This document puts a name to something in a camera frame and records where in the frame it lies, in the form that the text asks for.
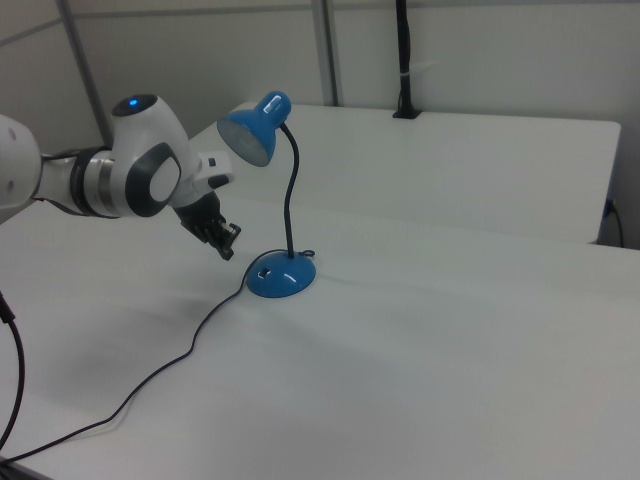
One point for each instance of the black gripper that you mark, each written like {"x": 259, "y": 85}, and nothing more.
{"x": 199, "y": 212}

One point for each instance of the blue gooseneck desk lamp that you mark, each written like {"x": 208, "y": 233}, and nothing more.
{"x": 280, "y": 280}

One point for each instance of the black camera stand pole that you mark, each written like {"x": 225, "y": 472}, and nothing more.
{"x": 404, "y": 50}

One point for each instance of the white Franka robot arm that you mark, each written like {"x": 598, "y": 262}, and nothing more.
{"x": 135, "y": 150}

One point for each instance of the grey aluminium partition post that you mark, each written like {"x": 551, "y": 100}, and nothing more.
{"x": 327, "y": 50}
{"x": 85, "y": 65}

